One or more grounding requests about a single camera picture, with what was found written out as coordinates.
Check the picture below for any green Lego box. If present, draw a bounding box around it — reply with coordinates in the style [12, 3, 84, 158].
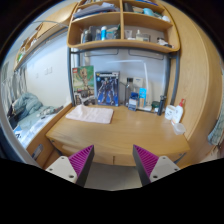
[72, 66, 95, 106]

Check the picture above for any bed with grey bedding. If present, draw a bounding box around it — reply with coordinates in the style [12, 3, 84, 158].
[7, 92, 69, 148]

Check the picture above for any clear water bottle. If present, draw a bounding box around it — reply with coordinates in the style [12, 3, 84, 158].
[125, 78, 133, 106]

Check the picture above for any light blue carton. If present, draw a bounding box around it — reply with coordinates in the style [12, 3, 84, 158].
[139, 88, 147, 108]

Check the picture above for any pink folded towel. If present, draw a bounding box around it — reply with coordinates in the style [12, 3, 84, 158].
[66, 105, 113, 124]

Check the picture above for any wooden wall shelf unit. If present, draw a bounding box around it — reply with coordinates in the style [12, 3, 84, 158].
[67, 0, 180, 53]

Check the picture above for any clear plastic cup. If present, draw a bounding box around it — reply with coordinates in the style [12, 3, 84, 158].
[173, 123, 186, 135]

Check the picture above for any wooden desk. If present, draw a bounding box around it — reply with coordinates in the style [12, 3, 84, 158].
[46, 106, 190, 166]

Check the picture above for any small blue box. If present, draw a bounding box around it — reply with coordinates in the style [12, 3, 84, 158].
[128, 92, 138, 111]

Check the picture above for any wooden wardrobe side panel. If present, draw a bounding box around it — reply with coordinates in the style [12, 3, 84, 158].
[162, 2, 222, 168]

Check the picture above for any blue robot model box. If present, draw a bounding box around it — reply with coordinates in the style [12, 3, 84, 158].
[95, 71, 120, 106]

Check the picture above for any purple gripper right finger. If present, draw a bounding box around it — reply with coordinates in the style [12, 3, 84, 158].
[133, 145, 180, 186]

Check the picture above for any black cylindrical bottle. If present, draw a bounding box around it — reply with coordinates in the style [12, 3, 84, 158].
[157, 95, 167, 116]

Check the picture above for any white lotion pump bottle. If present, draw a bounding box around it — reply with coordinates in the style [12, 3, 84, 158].
[171, 99, 184, 124]

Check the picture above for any white desk lamp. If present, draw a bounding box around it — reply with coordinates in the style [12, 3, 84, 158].
[107, 60, 152, 112]

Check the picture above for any white jar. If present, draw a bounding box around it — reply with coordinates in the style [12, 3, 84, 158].
[165, 105, 175, 120]

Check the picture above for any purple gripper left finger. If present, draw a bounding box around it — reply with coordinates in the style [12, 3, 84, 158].
[47, 145, 94, 187]

